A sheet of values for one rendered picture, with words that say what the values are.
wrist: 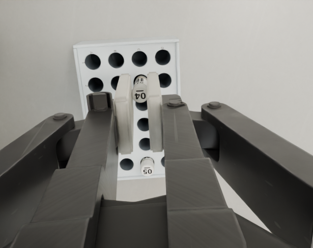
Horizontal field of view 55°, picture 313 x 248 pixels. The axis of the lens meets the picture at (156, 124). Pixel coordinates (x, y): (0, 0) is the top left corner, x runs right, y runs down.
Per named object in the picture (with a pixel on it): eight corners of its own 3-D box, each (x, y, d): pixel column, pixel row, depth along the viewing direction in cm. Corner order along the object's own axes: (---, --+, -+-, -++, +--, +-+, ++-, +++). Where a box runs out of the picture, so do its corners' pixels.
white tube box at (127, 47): (81, 41, 27) (72, 45, 23) (174, 35, 27) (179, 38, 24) (98, 163, 31) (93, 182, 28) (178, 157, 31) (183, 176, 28)
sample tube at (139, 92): (133, 74, 25) (130, 86, 21) (148, 73, 25) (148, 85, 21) (134, 88, 26) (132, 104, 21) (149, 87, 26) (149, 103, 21)
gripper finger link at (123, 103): (133, 154, 16) (118, 155, 16) (133, 113, 22) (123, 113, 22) (128, 99, 15) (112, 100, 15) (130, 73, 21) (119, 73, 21)
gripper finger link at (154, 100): (146, 98, 15) (161, 97, 15) (147, 72, 21) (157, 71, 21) (150, 153, 16) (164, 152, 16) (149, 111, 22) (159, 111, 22)
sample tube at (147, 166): (140, 143, 30) (139, 165, 26) (152, 142, 30) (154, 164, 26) (141, 154, 31) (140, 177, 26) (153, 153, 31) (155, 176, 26)
